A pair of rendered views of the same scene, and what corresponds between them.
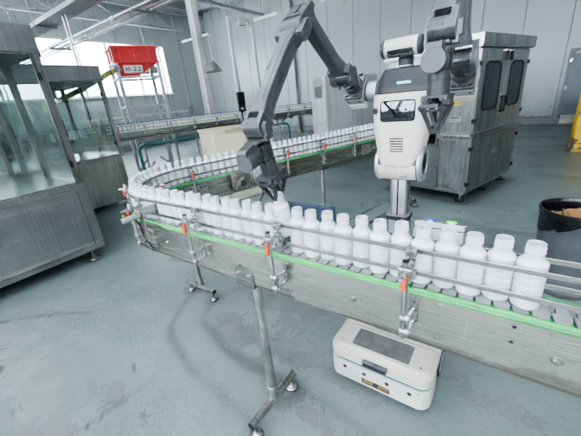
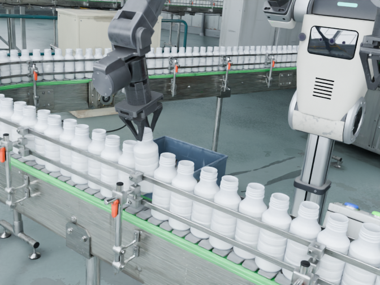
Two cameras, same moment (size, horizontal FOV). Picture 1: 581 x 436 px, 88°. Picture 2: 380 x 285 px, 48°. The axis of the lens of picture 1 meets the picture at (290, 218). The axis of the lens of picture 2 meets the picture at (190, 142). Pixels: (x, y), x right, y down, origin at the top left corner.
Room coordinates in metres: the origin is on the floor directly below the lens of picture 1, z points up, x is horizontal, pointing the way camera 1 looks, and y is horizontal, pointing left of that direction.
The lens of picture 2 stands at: (0.03, -0.03, 1.55)
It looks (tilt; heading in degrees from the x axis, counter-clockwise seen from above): 20 degrees down; 357
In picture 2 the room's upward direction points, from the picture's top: 5 degrees clockwise
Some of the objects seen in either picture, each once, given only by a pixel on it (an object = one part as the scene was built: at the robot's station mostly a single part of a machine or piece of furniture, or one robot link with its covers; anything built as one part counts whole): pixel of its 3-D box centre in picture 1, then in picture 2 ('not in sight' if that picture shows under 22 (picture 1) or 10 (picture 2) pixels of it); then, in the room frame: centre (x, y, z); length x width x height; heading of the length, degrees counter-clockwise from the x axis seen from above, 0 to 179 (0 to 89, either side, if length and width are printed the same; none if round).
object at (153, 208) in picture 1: (147, 231); not in sight; (1.45, 0.74, 0.96); 0.23 x 0.10 x 0.27; 143
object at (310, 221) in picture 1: (311, 233); (183, 195); (0.94, -0.07, 1.08); 0.06 x 0.06 x 0.17
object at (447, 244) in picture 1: (446, 257); (362, 265); (0.70, -0.40, 1.08); 0.06 x 0.06 x 0.17
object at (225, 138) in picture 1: (239, 160); (109, 61); (5.39, 0.79, 0.59); 1.10 x 0.62 x 1.18; 125
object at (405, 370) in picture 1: (394, 325); not in sight; (1.40, -0.54, 0.24); 0.68 x 0.53 x 0.41; 143
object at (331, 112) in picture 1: (332, 120); (247, 30); (7.27, -1.19, 0.96); 0.82 x 0.50 x 1.91; 125
